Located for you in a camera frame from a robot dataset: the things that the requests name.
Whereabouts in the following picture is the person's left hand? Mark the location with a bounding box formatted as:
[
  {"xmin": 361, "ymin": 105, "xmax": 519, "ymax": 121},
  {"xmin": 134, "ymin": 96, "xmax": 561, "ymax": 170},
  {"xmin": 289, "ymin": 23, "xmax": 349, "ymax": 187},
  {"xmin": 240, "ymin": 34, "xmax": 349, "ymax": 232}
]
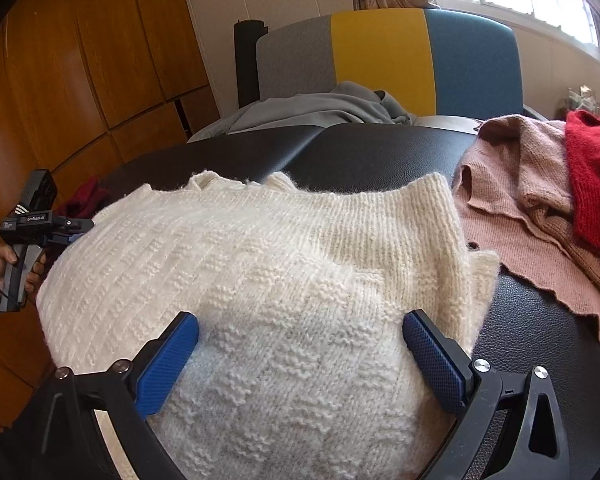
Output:
[{"xmin": 0, "ymin": 244, "xmax": 47, "ymax": 293}]

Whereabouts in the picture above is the dark red cloth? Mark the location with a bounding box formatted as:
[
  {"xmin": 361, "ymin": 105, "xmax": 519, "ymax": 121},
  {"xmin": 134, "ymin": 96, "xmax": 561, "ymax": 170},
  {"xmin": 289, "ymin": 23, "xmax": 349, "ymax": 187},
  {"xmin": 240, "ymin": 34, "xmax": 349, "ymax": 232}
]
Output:
[{"xmin": 60, "ymin": 177, "xmax": 111, "ymax": 221}]

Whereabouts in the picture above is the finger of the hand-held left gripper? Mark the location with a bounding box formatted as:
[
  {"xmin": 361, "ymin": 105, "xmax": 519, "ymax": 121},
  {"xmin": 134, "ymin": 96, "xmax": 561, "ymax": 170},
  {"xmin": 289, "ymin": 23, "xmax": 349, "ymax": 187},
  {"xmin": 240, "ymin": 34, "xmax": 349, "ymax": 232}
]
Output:
[{"xmin": 42, "ymin": 216, "xmax": 95, "ymax": 250}]

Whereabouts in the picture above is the black rolled mat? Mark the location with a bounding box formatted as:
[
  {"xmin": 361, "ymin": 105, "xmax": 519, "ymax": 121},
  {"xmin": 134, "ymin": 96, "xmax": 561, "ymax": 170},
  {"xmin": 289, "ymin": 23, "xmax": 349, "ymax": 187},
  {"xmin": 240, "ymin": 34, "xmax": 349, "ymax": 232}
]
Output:
[{"xmin": 232, "ymin": 20, "xmax": 268, "ymax": 111}]

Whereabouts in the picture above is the grey garment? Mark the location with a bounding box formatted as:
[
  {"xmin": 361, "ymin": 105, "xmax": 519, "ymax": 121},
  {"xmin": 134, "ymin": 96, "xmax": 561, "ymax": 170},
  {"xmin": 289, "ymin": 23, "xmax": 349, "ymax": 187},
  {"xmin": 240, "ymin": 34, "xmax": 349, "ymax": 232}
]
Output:
[{"xmin": 187, "ymin": 81, "xmax": 416, "ymax": 143}]

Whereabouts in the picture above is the red knit sweater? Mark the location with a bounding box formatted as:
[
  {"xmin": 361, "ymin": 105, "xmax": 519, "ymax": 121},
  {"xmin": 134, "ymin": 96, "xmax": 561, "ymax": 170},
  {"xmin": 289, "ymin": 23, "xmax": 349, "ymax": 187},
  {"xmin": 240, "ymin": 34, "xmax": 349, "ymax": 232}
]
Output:
[{"xmin": 565, "ymin": 110, "xmax": 600, "ymax": 263}]

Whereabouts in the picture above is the cream knit sweater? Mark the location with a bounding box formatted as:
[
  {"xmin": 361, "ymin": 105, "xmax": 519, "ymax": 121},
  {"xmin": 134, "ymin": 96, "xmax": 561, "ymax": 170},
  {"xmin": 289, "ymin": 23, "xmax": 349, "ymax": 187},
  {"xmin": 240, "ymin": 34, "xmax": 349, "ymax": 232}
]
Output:
[{"xmin": 36, "ymin": 170, "xmax": 501, "ymax": 480}]

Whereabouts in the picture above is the grey yellow blue upholstered chair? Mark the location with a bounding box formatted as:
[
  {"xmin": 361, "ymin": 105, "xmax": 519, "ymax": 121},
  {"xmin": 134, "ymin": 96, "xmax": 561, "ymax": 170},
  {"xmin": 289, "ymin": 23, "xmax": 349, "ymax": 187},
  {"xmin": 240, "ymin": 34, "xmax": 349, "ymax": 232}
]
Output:
[{"xmin": 255, "ymin": 8, "xmax": 548, "ymax": 133}]

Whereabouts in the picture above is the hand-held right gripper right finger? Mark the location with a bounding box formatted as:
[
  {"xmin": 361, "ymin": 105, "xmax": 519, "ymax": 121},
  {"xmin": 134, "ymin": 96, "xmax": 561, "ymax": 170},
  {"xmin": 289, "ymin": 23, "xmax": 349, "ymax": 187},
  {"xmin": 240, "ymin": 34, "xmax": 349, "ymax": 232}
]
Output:
[{"xmin": 402, "ymin": 309, "xmax": 573, "ymax": 480}]

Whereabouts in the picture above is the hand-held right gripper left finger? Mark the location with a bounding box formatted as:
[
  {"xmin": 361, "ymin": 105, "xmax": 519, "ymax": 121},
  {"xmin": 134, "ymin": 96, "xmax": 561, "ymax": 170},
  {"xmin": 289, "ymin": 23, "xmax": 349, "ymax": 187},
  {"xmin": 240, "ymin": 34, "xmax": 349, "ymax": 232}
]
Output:
[{"xmin": 10, "ymin": 310, "xmax": 201, "ymax": 480}]

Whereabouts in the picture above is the pink knit sweater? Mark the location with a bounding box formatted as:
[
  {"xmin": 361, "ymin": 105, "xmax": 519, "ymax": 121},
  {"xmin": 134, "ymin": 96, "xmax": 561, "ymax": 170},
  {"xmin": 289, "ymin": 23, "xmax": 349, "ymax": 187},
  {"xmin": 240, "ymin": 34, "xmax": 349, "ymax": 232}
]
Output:
[{"xmin": 452, "ymin": 114, "xmax": 600, "ymax": 348}]

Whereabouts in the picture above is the cluster of jars and boxes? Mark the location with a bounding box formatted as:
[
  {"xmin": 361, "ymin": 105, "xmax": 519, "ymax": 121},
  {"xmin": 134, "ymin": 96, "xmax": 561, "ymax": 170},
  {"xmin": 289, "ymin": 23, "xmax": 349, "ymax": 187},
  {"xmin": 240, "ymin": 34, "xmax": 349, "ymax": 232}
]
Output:
[{"xmin": 562, "ymin": 85, "xmax": 600, "ymax": 116}]

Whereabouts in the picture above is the wooden wardrobe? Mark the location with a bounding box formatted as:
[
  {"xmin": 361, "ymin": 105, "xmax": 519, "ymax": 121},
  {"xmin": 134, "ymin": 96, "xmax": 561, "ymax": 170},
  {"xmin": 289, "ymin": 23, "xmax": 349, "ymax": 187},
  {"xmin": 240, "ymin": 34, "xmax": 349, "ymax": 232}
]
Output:
[{"xmin": 0, "ymin": 0, "xmax": 218, "ymax": 431}]

